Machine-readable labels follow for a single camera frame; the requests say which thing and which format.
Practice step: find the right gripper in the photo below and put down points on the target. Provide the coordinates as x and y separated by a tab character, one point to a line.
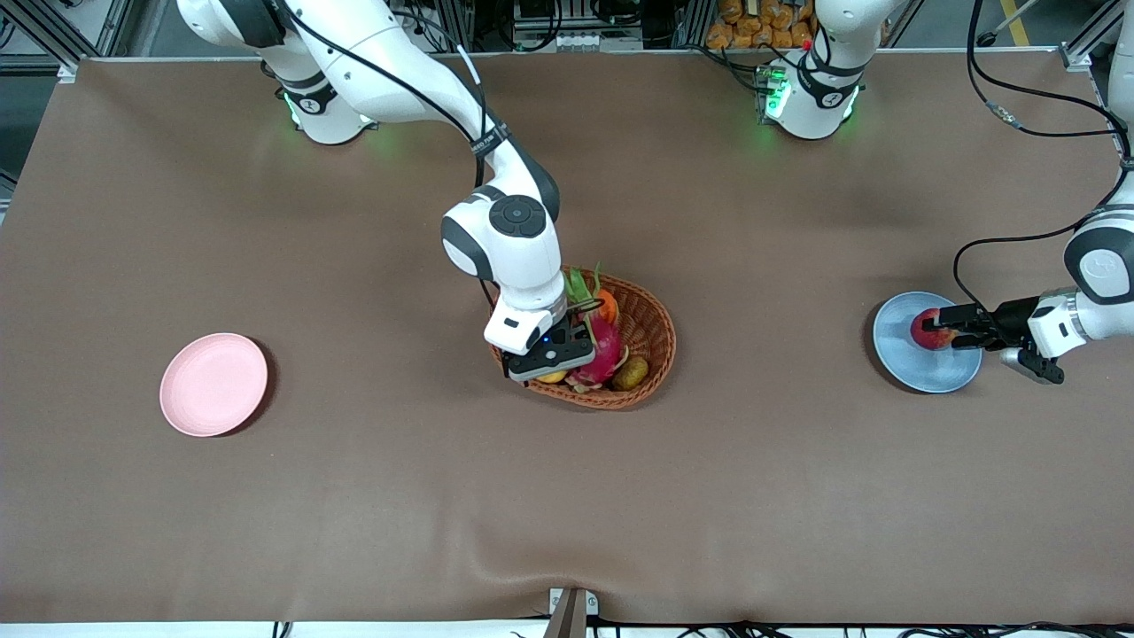
580	331

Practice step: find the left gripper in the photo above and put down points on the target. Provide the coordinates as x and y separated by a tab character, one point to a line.
1011	316

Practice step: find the yellow banana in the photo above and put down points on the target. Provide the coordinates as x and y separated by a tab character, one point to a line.
551	377

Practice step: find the red yellow apple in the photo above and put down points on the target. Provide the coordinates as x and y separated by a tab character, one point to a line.
926	332

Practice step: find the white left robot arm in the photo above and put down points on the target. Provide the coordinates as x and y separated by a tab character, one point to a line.
819	106

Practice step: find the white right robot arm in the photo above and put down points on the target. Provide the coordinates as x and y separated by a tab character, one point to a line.
496	248

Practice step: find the pink dragon fruit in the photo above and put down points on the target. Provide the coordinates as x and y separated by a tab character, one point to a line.
607	353

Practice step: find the small orange carrot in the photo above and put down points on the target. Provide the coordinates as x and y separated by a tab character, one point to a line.
608	306

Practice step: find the brown kiwi fruit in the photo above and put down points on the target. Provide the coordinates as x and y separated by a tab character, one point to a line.
630	374

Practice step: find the blue round plate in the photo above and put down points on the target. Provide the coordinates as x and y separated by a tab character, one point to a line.
912	372

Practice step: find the brown wicker basket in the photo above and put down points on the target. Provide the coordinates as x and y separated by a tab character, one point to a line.
651	328

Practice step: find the white multi-socket strip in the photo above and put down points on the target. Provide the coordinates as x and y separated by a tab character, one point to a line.
598	41

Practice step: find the pink round plate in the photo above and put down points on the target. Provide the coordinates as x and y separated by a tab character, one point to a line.
213	385

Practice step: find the bag of orange snacks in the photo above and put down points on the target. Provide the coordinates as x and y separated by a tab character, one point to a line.
753	27

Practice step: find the metal table edge bracket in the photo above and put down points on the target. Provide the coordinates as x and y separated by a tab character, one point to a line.
570	611

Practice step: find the aluminium frame profile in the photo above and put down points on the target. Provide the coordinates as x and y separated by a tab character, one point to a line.
44	35

